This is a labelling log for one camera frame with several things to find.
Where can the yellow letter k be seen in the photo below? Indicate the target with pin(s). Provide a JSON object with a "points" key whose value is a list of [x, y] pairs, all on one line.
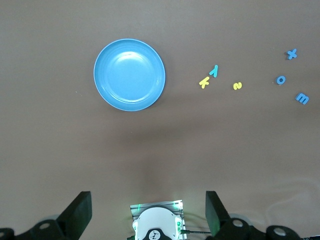
{"points": [[204, 83]]}

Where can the blue plate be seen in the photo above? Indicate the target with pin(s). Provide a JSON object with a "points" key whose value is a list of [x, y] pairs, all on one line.
{"points": [[130, 75]]}

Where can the blue letter x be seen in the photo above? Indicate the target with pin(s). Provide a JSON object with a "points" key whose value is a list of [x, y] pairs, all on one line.
{"points": [[291, 54]]}

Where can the teal letter y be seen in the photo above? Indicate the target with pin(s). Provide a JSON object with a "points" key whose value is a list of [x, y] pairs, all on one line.
{"points": [[215, 71]]}

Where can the blue letter m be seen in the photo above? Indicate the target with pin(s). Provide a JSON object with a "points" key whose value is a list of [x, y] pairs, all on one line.
{"points": [[302, 98]]}

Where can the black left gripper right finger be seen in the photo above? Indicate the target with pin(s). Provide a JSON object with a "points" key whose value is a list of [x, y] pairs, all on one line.
{"points": [[217, 215]]}

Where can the yellow letter z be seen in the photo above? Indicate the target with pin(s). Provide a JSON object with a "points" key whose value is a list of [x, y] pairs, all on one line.
{"points": [[237, 86]]}

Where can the brown table cover mat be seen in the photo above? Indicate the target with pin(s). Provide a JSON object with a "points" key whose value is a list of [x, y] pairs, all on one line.
{"points": [[160, 150]]}

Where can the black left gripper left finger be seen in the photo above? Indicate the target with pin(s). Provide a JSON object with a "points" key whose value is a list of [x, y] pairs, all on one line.
{"points": [[77, 215]]}

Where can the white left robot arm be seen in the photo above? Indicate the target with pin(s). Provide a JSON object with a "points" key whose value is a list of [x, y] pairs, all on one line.
{"points": [[155, 220]]}

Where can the blue letter o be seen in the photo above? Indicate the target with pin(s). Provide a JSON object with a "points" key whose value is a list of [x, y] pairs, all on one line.
{"points": [[277, 80]]}

